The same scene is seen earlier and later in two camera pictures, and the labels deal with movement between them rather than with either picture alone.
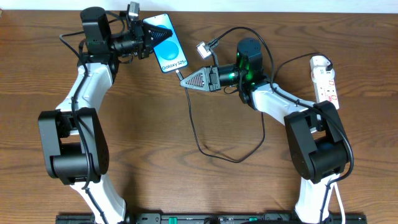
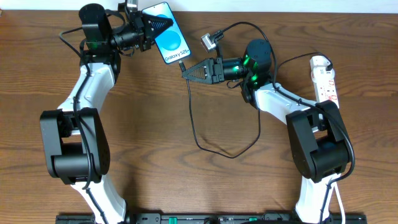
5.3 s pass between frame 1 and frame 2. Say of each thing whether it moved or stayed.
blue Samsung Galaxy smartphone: moved
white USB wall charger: stayed
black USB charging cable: moved
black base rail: stayed
